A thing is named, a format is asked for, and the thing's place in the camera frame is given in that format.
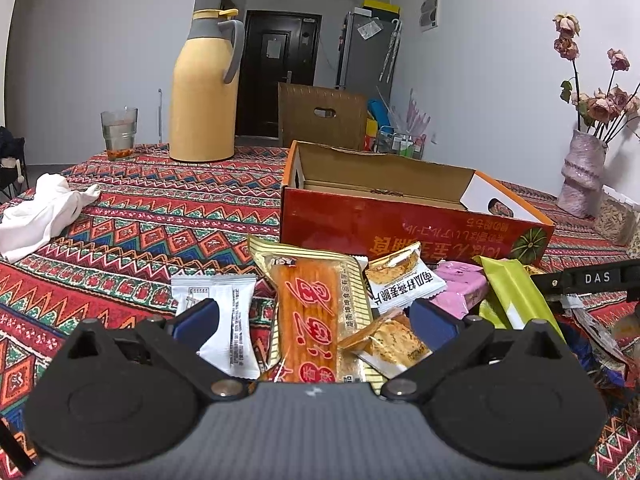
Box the orange red snack packet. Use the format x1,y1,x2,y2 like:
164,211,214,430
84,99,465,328
247,236,384,389

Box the green snack bar packet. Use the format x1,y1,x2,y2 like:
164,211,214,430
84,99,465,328
474,256,564,339

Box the glass cup with drink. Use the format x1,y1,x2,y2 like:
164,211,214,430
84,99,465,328
101,106,138,160

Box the pink snack packet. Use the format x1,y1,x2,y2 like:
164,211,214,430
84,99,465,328
431,261,489,320

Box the yellow thermos jug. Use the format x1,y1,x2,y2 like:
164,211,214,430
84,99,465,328
168,9,245,164

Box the small cracker packet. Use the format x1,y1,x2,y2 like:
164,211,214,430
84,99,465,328
337,308,433,379

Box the patterned red tablecloth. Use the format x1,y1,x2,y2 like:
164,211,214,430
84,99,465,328
1,144,639,479

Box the red cardboard snack box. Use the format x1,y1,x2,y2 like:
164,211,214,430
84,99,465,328
280,141,554,264

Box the clear plastic storage jar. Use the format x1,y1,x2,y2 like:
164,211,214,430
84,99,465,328
594,185,639,246

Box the yellow box on fridge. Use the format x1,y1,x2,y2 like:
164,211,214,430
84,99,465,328
362,0,400,15

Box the dried pink roses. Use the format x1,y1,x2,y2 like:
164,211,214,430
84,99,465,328
552,12,639,145

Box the grey refrigerator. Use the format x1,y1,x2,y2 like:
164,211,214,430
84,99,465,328
335,8,401,102

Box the white crumpled cloth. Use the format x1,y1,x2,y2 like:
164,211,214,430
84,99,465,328
0,174,101,263

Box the white blue biscuit packet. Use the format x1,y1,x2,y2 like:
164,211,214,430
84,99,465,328
552,295,639,389

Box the wooden chair back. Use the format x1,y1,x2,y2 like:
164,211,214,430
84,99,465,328
278,82,368,151

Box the wall electrical panel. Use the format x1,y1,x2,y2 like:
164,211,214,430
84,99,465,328
419,0,440,32

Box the wire rack with bottles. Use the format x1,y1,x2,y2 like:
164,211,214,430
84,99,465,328
373,126,426,159

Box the white printed sachet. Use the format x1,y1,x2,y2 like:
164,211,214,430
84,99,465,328
171,274,260,379

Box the white barcode cracker packet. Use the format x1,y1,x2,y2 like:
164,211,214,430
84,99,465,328
364,242,447,314

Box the dark entrance door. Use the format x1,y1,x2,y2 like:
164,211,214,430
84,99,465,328
235,10,322,138

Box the pink textured vase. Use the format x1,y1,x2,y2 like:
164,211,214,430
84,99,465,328
556,130,608,219

